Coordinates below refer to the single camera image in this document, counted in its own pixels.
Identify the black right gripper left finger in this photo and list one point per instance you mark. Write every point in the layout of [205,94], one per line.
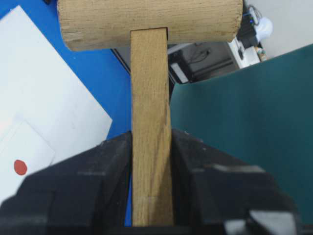
[86,194]

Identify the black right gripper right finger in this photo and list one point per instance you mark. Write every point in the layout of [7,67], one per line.
[217,194]

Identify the wooden mallet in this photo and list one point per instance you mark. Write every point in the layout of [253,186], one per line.
[148,27]

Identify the green backdrop curtain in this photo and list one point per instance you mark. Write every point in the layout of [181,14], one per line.
[262,115]

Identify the blue table cloth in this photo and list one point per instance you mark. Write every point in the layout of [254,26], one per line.
[99,71]

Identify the large white foam board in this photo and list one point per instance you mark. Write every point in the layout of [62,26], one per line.
[37,86]

